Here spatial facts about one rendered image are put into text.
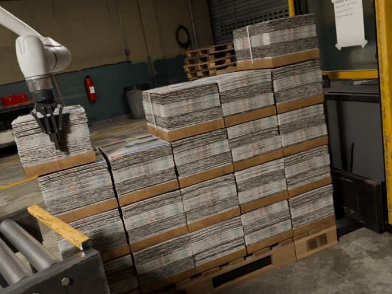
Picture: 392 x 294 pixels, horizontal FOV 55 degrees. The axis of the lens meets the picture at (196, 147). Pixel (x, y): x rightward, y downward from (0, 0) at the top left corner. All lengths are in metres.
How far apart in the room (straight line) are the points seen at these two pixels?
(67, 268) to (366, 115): 2.01
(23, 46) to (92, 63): 7.44
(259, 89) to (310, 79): 0.30
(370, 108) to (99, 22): 7.49
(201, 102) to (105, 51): 7.47
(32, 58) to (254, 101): 1.00
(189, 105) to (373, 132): 1.22
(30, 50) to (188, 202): 0.94
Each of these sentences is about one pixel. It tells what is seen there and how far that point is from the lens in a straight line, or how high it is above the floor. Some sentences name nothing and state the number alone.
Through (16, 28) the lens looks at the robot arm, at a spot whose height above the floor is 1.42.
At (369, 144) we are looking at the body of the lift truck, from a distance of 2.55.
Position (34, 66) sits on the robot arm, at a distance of 1.55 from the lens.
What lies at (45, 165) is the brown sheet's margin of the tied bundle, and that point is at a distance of 1.66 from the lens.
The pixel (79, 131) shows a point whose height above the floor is 0.97.
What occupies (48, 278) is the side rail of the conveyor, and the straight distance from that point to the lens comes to 0.90.
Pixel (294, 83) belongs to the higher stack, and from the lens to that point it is 2.01.
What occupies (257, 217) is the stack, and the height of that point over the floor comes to 0.33.
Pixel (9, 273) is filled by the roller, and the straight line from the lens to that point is 1.00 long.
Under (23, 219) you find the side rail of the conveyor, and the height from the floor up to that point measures 0.78.
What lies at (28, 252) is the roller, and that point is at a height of 0.79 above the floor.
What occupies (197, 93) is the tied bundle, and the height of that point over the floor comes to 1.02.
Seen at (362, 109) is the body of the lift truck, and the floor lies 0.69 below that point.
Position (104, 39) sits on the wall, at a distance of 9.19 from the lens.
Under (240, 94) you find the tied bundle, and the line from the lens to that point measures 1.85.
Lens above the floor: 1.19
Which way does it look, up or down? 14 degrees down
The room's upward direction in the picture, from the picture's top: 10 degrees counter-clockwise
